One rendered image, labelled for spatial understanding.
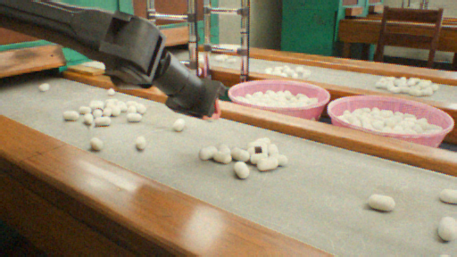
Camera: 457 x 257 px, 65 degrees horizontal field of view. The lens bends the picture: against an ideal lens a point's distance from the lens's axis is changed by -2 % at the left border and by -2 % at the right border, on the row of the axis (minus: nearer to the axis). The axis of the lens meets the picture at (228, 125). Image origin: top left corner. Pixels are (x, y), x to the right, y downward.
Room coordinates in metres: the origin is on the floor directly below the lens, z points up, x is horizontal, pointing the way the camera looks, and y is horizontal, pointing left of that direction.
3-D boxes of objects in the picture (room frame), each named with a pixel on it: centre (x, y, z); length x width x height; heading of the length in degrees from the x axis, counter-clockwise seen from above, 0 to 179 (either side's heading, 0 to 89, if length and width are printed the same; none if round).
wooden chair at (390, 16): (2.56, -1.19, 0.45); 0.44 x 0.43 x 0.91; 48
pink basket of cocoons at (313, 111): (0.94, -0.13, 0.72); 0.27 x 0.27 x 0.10
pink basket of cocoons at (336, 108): (0.77, -0.36, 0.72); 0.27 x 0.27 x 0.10
